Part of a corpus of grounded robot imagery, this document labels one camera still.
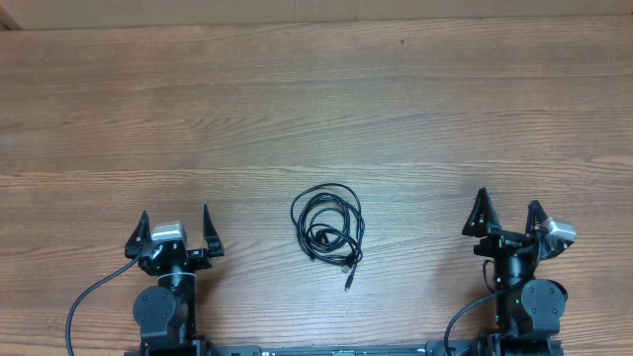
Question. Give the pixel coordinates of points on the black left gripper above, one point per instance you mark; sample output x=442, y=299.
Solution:
x=201, y=257

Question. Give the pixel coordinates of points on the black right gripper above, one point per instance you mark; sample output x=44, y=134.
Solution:
x=487, y=225

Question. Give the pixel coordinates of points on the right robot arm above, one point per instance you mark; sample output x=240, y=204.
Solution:
x=528, y=309

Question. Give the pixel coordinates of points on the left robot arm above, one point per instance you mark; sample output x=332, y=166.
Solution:
x=166, y=313

